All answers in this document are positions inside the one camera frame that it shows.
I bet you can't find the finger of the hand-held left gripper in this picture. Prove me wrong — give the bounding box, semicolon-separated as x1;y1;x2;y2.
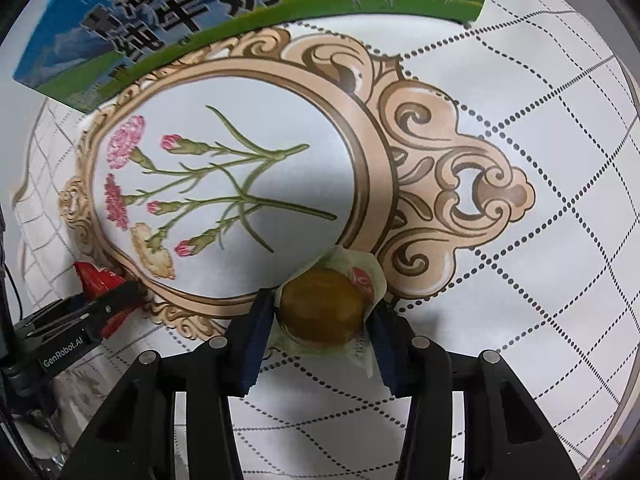
87;307;133;337
70;279;149;313

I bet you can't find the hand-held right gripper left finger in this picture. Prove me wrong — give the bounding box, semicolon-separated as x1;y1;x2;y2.
57;287;275;480

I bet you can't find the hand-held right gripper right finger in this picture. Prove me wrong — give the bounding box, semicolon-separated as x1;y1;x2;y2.
367;305;583;480

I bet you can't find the small bright red packet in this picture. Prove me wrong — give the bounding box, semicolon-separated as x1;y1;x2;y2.
74;261;132;339

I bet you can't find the brown round pastry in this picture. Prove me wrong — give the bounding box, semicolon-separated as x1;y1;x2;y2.
267;245;388;381

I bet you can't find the blue green printed milk box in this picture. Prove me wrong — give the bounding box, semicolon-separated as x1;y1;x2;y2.
12;0;496;113

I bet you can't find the white printed tablecloth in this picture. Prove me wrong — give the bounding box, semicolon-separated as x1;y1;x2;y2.
10;0;636;480

